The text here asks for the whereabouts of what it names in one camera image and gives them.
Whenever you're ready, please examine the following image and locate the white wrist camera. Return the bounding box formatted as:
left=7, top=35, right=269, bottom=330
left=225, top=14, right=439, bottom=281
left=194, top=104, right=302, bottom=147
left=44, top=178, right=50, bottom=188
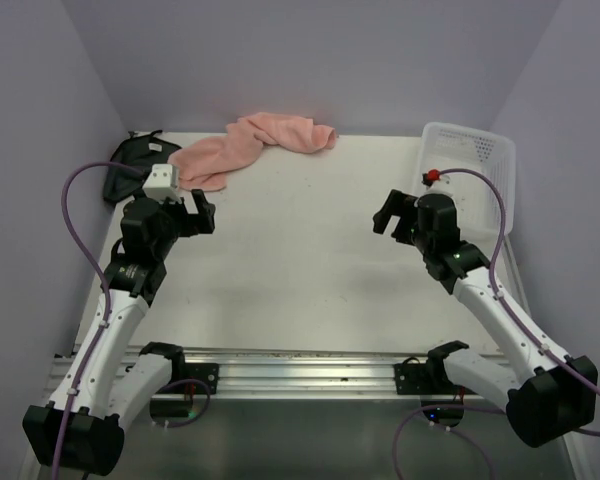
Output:
left=420, top=169, right=454, bottom=198
left=142, top=163, right=180, bottom=203

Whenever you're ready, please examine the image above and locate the aluminium mounting rail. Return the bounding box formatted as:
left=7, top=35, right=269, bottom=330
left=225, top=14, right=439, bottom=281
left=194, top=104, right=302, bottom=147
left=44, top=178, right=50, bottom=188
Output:
left=39, top=349, right=511, bottom=401

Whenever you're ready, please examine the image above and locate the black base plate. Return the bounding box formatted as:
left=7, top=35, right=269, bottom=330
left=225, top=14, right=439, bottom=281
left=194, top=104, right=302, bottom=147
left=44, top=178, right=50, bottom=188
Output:
left=171, top=362, right=220, bottom=396
left=393, top=357, right=458, bottom=395

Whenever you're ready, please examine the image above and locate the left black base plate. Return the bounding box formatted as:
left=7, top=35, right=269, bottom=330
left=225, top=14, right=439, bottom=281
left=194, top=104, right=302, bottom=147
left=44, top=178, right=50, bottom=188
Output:
left=171, top=362, right=220, bottom=396

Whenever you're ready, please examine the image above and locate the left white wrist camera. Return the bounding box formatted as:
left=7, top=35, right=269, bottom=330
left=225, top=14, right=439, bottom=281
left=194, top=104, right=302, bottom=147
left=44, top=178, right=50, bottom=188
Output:
left=142, top=163, right=180, bottom=203

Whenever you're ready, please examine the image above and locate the black cloth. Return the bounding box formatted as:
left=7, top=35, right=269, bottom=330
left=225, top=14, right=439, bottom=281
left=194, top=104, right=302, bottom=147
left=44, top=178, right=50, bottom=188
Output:
left=102, top=130, right=181, bottom=205

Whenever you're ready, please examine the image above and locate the white plastic basket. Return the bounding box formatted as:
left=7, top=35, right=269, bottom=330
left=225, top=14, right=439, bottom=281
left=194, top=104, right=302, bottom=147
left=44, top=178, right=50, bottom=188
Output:
left=412, top=122, right=516, bottom=240

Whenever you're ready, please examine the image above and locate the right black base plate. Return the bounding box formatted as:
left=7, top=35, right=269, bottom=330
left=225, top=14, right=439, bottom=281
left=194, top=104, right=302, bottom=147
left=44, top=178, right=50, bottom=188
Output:
left=393, top=357, right=458, bottom=395

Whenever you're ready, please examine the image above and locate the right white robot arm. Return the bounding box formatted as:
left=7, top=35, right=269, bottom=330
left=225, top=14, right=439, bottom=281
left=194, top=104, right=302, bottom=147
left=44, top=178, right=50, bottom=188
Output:
left=373, top=190, right=598, bottom=447

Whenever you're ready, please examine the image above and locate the pink towel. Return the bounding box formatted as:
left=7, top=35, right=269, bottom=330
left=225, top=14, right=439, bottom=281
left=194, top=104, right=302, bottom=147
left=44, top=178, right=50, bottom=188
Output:
left=168, top=112, right=338, bottom=192

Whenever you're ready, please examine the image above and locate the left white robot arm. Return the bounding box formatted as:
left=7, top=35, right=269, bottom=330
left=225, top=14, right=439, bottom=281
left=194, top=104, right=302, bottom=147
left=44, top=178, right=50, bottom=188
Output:
left=22, top=190, right=215, bottom=476

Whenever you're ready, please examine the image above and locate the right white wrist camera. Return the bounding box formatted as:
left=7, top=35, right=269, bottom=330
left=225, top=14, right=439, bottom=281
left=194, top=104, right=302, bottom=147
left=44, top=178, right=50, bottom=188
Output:
left=420, top=169, right=454, bottom=198

